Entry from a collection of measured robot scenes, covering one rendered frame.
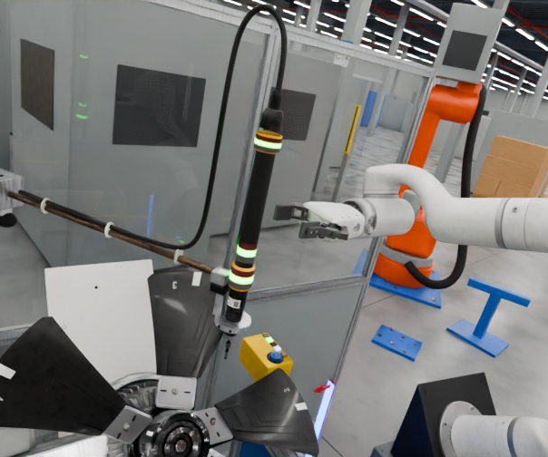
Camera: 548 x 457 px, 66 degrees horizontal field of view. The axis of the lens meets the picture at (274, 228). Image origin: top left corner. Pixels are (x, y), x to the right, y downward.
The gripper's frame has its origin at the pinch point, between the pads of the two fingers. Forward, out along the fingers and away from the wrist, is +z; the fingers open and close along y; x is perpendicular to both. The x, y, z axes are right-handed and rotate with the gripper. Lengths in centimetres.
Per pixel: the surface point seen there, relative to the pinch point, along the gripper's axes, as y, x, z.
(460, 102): 193, 31, -335
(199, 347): 7.8, -32.3, 10.8
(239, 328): -3.7, -19.7, 9.8
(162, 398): 6.5, -42.5, 18.2
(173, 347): 11.6, -34.2, 14.8
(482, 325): 87, -150, -319
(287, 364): 21, -59, -29
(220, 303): 1.0, -16.7, 11.9
